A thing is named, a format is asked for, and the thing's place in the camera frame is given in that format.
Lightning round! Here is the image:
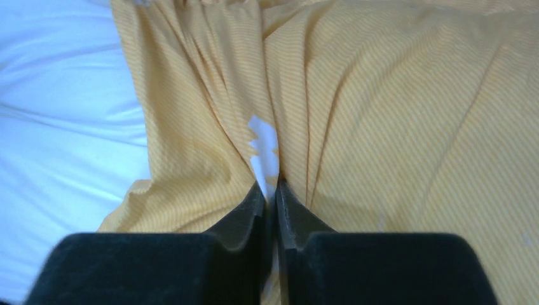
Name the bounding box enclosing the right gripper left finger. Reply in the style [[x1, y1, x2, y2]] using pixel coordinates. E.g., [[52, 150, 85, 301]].
[[26, 184, 271, 304]]

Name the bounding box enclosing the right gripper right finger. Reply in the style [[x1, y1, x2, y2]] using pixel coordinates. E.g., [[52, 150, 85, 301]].
[[275, 180, 497, 304]]

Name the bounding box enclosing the white pillow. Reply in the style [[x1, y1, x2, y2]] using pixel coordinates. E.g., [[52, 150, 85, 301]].
[[1, 1, 149, 304]]

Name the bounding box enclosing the orange Mickey Mouse pillowcase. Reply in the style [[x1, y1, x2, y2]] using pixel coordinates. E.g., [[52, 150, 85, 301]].
[[99, 1, 538, 304]]

